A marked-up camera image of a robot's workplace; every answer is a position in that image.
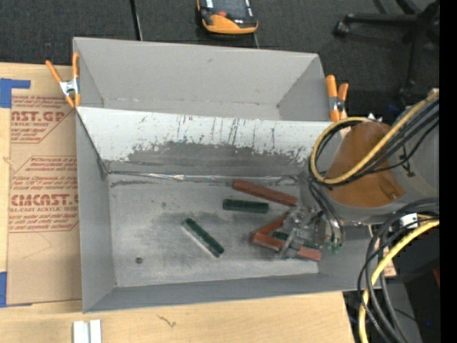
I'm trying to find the grey metal bin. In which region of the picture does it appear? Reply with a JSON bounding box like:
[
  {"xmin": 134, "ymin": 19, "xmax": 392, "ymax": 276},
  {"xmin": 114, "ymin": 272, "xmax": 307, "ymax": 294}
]
[{"xmin": 72, "ymin": 36, "xmax": 374, "ymax": 314}]

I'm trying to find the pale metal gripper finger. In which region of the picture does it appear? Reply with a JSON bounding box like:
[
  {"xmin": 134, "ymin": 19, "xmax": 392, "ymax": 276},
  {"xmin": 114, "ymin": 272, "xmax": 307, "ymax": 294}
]
[
  {"xmin": 284, "ymin": 227, "xmax": 304, "ymax": 244},
  {"xmin": 278, "ymin": 240, "xmax": 301, "ymax": 260}
]

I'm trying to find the red-brown flat block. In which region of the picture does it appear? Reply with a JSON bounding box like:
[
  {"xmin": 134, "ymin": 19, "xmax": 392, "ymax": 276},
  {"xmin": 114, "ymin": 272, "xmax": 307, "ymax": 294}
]
[
  {"xmin": 253, "ymin": 214, "xmax": 288, "ymax": 238},
  {"xmin": 231, "ymin": 179, "xmax": 298, "ymax": 207},
  {"xmin": 250, "ymin": 231, "xmax": 323, "ymax": 262}
]

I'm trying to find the brown cardboard board red print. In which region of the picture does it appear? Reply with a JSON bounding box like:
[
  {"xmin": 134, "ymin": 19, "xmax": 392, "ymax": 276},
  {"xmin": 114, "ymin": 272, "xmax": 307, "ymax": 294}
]
[{"xmin": 0, "ymin": 61, "xmax": 84, "ymax": 307}]

